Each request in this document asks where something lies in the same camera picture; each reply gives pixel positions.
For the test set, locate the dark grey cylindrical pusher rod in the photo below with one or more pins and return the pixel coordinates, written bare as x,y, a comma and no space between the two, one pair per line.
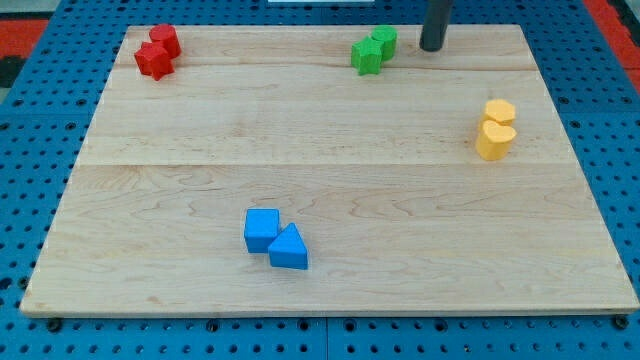
436,21

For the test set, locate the light wooden board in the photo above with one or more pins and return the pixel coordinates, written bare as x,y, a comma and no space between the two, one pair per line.
400,215

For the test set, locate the red cylinder block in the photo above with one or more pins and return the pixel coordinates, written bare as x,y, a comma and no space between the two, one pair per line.
165,35

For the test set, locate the yellow heart block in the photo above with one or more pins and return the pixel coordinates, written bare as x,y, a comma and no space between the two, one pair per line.
494,140

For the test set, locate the green cylinder block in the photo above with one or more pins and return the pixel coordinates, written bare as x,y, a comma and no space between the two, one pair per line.
387,35

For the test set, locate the yellow hexagon block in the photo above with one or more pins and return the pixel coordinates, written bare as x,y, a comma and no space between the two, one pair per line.
500,111

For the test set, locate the red star block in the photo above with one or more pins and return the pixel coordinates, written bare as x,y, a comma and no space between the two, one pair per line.
153,60

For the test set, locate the blue cube block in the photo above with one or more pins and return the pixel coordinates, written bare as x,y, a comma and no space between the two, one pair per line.
262,226

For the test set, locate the green star block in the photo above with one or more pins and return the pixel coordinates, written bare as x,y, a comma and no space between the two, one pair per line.
366,56

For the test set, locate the blue triangle block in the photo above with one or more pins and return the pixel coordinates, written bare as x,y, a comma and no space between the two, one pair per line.
288,249

